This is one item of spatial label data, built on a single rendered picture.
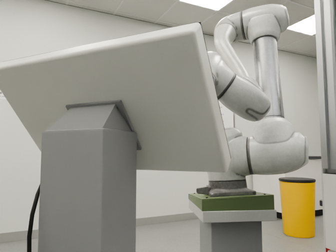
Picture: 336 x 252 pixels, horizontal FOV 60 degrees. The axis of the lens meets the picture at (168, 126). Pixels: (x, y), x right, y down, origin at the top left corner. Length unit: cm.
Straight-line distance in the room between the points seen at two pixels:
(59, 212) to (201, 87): 36
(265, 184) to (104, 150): 432
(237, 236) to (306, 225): 265
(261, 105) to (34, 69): 65
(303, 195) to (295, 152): 258
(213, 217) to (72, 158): 66
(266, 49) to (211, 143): 82
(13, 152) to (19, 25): 147
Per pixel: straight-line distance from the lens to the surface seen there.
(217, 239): 118
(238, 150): 117
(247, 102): 94
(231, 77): 94
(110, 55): 57
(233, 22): 143
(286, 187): 374
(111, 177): 57
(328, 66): 63
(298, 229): 380
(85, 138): 57
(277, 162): 116
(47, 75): 69
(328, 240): 64
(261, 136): 118
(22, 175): 370
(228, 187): 118
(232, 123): 474
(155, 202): 410
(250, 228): 121
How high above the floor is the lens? 98
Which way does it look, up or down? 5 degrees up
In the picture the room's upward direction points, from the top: straight up
